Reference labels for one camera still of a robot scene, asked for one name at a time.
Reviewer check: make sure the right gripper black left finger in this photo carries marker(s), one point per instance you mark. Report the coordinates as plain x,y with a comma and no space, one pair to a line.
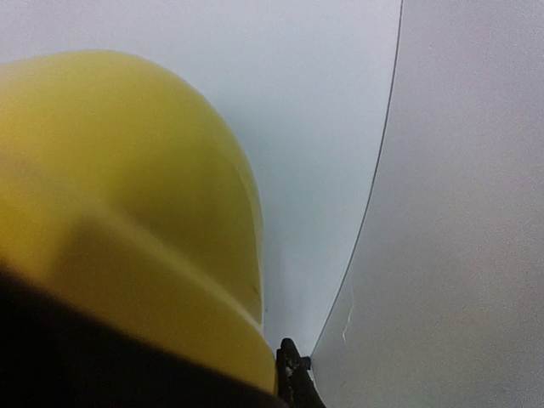
55,356

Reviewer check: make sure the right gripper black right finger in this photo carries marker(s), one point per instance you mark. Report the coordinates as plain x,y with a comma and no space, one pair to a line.
295,386

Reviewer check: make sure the yellow Pikachu hard-shell suitcase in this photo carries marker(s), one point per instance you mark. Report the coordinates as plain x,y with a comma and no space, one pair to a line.
125,196

